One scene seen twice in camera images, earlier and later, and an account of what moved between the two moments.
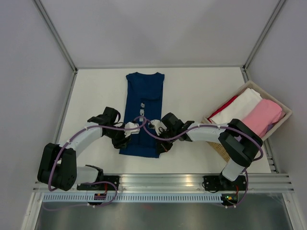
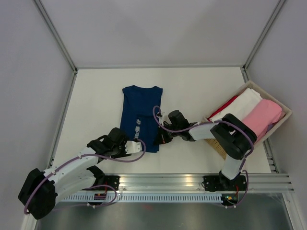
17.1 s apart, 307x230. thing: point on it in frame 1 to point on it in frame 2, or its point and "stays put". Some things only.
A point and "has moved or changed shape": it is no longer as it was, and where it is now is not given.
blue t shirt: [143, 101] has moved or changed shape
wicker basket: [218, 147] stays put
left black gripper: [121, 143] to [123, 154]
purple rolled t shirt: [269, 126] stays put
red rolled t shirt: [230, 102] stays put
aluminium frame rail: [266, 182] stays put
